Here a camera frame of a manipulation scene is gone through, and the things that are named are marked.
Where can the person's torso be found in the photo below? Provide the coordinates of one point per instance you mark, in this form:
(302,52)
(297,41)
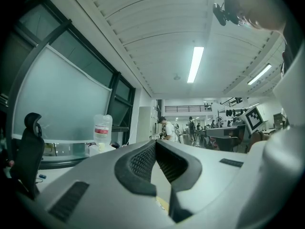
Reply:
(289,56)

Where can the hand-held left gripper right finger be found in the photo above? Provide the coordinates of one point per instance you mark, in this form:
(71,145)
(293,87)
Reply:
(214,175)

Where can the long ceiling light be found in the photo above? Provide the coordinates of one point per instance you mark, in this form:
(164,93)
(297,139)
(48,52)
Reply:
(195,64)
(259,74)

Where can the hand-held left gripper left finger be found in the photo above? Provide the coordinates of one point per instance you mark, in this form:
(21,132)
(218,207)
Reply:
(100,194)

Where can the person's head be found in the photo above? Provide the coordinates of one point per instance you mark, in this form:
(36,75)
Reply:
(262,8)

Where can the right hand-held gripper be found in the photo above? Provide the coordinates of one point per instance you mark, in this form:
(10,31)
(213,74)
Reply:
(252,119)

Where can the black office chair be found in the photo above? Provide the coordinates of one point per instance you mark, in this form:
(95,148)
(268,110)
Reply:
(28,151)

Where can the person's right forearm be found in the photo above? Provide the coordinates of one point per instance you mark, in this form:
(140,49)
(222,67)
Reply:
(256,139)

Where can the large clear water bottle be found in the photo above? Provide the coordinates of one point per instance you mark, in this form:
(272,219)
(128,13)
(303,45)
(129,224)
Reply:
(103,128)

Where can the white cup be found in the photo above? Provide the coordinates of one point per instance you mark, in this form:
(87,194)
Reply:
(101,147)

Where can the white water dispenser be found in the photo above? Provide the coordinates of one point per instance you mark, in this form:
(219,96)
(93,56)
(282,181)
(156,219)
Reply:
(104,151)

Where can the white printed book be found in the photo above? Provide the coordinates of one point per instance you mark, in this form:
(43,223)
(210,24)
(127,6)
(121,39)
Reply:
(224,132)

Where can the black balcony railing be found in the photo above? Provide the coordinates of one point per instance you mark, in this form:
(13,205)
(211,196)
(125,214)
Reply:
(188,108)

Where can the dark red book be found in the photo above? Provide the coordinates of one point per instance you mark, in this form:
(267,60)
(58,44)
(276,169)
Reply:
(224,143)

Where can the black head camera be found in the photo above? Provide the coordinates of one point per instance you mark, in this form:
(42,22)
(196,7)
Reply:
(220,13)

